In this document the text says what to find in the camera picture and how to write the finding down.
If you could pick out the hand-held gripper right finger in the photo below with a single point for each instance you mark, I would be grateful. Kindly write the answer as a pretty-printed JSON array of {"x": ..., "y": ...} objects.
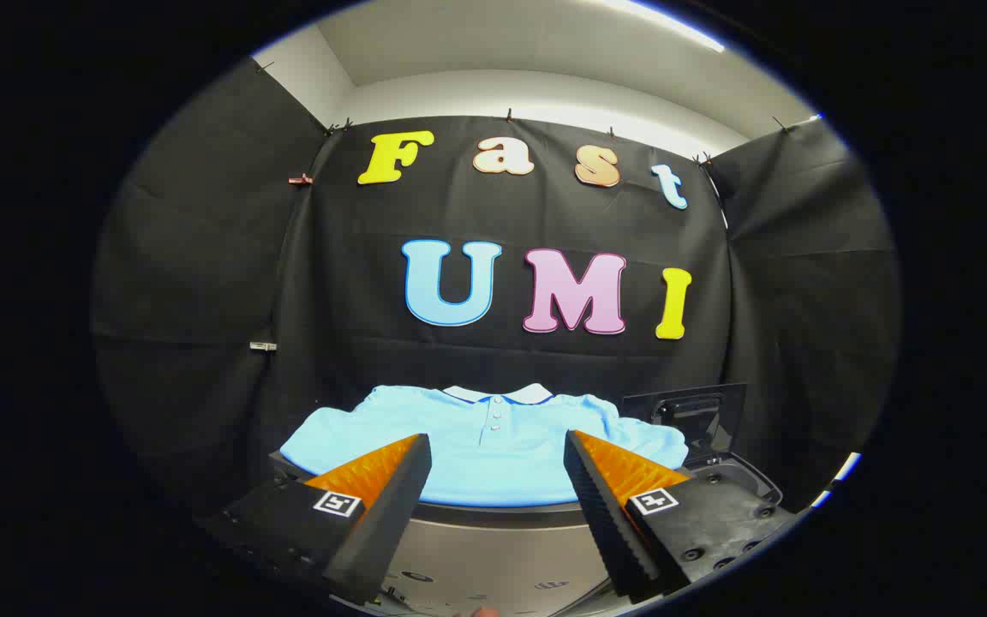
[{"x": 609, "y": 523}]

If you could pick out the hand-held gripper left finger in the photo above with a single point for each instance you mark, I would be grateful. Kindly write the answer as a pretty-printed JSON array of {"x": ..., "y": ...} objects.
[{"x": 373, "y": 531}]

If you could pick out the light blue polo shirt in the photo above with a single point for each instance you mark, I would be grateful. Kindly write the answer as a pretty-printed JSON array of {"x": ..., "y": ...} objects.
[{"x": 493, "y": 467}]

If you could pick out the silver metal clip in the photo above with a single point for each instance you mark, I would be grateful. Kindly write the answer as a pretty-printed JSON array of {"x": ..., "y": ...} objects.
[{"x": 262, "y": 346}]

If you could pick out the black backdrop cloth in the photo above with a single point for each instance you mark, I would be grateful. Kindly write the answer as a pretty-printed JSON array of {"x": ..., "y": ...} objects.
[{"x": 356, "y": 283}]

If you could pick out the pink clip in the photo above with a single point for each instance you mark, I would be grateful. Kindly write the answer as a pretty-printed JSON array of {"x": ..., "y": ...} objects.
[{"x": 300, "y": 179}]

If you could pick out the row of black clips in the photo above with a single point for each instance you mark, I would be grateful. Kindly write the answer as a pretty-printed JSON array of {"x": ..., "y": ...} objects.
[{"x": 510, "y": 115}]

